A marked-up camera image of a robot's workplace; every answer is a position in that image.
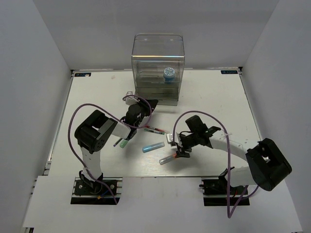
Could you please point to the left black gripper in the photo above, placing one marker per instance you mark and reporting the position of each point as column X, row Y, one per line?
column 144, row 104

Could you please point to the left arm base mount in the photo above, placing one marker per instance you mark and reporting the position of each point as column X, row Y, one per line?
column 83, row 194

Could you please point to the blue highlighter marker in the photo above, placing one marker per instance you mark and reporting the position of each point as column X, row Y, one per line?
column 153, row 147

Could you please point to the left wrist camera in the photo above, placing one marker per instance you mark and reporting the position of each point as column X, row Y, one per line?
column 130, row 98

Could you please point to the dark blue pen refill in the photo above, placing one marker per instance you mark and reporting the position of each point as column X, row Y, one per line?
column 116, row 143

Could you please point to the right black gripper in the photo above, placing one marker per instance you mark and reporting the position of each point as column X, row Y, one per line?
column 181, row 153

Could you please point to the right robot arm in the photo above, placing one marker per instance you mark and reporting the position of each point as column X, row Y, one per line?
column 266, row 164

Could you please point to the blue cleaning gel jar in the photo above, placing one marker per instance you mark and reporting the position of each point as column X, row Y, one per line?
column 169, row 74

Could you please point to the blue table label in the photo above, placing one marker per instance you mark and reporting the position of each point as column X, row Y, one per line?
column 82, row 74
column 229, row 72

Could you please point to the clear plastic drawer organizer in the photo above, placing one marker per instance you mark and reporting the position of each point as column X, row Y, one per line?
column 151, row 54

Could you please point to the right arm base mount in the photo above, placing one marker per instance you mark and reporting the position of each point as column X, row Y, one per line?
column 215, row 193

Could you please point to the right blue table label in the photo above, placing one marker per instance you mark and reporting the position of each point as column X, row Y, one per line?
column 229, row 72

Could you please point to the red refill pen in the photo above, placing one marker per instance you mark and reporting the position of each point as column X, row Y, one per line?
column 156, row 129

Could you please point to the green highlighter marker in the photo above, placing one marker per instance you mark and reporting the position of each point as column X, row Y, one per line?
column 123, row 143

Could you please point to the orange highlighter marker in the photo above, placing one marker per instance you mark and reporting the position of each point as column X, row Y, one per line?
column 167, row 159

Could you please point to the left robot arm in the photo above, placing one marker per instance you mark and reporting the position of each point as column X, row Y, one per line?
column 93, row 133

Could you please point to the green refill pen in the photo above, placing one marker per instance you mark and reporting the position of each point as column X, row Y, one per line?
column 153, row 131

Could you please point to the left blue table label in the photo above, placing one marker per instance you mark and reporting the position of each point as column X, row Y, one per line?
column 82, row 74

